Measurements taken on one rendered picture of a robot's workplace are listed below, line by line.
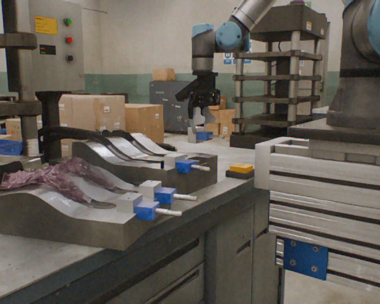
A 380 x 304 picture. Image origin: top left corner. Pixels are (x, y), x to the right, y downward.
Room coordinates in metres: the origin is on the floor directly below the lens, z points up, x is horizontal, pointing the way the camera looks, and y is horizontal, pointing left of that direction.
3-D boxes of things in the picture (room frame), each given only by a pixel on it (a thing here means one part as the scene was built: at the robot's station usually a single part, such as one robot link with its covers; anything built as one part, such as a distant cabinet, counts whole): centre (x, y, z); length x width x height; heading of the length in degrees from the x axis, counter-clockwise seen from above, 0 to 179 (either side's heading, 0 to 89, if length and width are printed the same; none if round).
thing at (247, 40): (1.32, -0.14, 1.25); 0.11 x 0.11 x 0.08; 79
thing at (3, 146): (4.46, 2.30, 0.32); 0.60 x 0.41 x 0.22; 64
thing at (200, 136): (1.34, -0.06, 0.93); 0.13 x 0.05 x 0.05; 56
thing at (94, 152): (1.23, 0.19, 0.87); 0.50 x 0.26 x 0.14; 56
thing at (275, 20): (5.68, -1.33, 1.03); 1.54 x 0.94 x 2.06; 148
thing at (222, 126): (8.01, -0.67, 0.42); 0.86 x 0.33 x 0.83; 58
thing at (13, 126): (6.02, 2.50, 0.34); 0.63 x 0.45 x 0.40; 58
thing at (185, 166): (1.03, 0.00, 0.89); 0.13 x 0.05 x 0.05; 55
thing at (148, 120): (6.27, 1.14, 0.37); 1.20 x 0.82 x 0.74; 66
